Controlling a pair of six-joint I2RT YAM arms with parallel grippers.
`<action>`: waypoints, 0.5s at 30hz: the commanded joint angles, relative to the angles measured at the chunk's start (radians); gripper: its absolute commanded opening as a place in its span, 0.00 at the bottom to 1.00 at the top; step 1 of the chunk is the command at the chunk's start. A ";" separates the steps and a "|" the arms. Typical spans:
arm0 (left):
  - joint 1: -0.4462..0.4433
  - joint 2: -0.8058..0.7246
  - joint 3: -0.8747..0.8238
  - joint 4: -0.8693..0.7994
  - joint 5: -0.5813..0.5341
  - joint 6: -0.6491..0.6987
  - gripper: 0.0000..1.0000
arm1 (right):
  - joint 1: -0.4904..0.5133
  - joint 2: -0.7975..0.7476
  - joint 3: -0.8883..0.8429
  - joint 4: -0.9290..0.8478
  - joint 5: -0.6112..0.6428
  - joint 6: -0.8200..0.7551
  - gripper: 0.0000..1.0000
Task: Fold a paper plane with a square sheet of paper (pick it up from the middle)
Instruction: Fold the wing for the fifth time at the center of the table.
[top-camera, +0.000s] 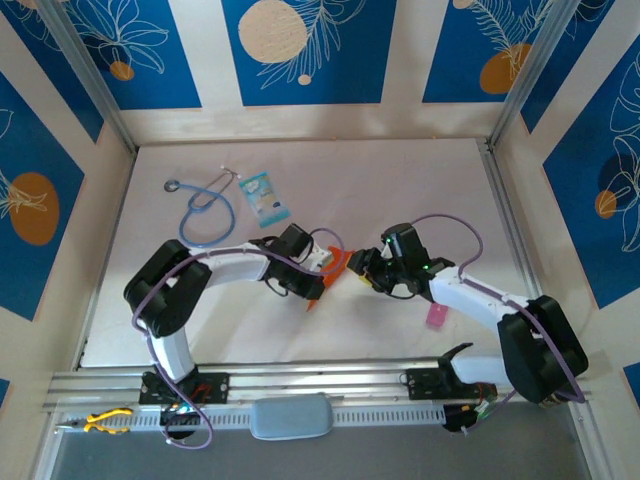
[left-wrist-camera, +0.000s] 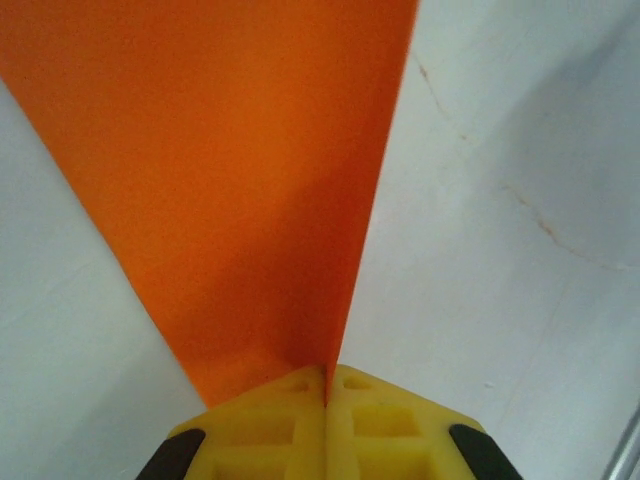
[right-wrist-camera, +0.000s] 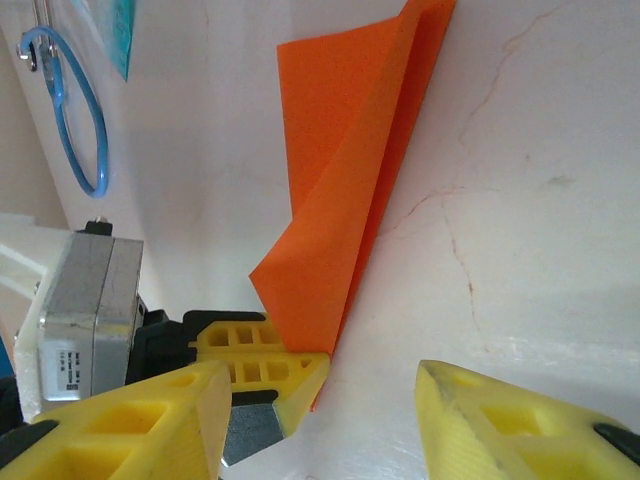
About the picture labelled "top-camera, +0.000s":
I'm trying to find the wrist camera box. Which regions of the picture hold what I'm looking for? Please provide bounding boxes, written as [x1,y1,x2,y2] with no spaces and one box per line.
[381,223,430,275]
[277,223,334,269]

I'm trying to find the blue stethoscope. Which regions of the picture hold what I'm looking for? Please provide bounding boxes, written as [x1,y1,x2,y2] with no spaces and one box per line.
[163,167,239,249]

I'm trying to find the slotted grey cable duct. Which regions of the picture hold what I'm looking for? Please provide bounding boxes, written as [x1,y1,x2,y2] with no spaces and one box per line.
[54,403,447,435]

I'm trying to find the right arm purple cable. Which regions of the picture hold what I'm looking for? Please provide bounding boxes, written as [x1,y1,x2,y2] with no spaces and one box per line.
[412,213,586,436]

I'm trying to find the grey blue pouch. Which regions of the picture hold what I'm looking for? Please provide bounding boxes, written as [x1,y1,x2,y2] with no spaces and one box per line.
[249,393,335,441]

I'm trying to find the pink plastic case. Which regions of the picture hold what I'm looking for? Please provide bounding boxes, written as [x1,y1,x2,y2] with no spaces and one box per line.
[425,302,449,330]

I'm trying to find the aluminium mounting rail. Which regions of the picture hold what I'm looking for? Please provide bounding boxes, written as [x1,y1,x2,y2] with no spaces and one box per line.
[42,357,596,415]

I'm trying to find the aluminium side rail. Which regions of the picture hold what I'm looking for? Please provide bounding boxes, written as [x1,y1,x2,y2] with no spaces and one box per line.
[477,139,564,359]

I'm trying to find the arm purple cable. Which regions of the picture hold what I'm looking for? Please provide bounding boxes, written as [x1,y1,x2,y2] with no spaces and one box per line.
[130,227,346,450]
[412,213,586,436]

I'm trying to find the light blue snack packet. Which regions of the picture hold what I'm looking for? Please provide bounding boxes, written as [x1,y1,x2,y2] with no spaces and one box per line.
[238,170,293,229]

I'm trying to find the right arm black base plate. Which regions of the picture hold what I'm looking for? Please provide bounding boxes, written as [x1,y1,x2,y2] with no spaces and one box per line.
[405,367,497,401]

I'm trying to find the yellow handled pliers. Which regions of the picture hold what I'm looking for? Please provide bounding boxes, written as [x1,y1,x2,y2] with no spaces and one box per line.
[54,407,135,435]

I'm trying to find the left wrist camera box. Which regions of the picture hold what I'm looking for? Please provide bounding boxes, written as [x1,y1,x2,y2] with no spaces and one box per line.
[277,223,334,269]

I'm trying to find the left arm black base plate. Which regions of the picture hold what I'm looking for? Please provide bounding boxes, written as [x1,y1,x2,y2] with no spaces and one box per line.
[138,370,231,405]

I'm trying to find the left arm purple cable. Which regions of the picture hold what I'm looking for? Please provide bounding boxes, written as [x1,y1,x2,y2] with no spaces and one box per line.
[130,227,346,450]

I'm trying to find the orange paper sheet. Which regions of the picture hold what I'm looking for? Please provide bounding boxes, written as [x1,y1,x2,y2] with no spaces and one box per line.
[305,244,354,314]

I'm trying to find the aluminium frame post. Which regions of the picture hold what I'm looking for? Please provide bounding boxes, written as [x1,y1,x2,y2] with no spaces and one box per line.
[488,0,584,147]
[37,0,139,154]

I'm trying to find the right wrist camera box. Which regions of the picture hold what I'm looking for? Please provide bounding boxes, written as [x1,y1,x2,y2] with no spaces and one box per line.
[381,223,430,275]

